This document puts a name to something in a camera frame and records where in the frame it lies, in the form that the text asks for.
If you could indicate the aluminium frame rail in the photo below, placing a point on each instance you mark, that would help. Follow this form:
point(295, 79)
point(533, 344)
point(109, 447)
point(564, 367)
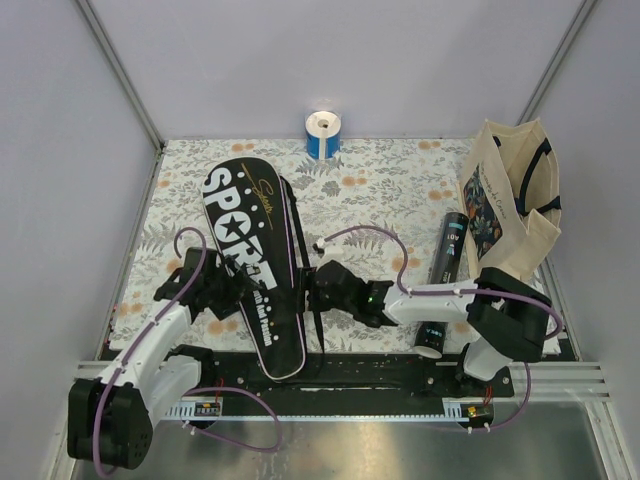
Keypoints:
point(542, 382)

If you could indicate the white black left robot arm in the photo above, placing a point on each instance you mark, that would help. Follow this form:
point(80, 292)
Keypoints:
point(112, 417)

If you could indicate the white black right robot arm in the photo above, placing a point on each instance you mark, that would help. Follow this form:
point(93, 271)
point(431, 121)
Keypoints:
point(510, 317)

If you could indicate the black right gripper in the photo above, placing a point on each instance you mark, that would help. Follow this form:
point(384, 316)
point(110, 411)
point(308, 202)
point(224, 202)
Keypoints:
point(306, 282)

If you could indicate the black sport racket cover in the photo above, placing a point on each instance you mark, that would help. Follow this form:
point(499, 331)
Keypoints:
point(252, 213)

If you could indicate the floral patterned table mat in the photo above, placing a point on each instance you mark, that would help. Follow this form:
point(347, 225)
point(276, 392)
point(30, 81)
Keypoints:
point(383, 199)

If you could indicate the beige canvas tote bag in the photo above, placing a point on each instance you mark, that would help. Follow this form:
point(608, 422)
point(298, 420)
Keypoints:
point(510, 191)

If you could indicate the blue white tape roll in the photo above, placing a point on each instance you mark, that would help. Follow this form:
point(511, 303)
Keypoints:
point(323, 130)

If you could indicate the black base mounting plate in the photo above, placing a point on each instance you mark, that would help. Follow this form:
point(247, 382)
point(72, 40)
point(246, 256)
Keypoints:
point(401, 371)

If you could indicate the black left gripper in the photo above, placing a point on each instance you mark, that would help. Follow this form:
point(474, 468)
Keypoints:
point(239, 285)

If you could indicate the black shuttlecock tube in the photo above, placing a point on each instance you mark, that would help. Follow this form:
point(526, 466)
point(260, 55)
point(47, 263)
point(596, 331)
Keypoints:
point(430, 336)

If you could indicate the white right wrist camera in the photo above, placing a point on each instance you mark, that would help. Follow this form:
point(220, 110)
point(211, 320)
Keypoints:
point(327, 251)

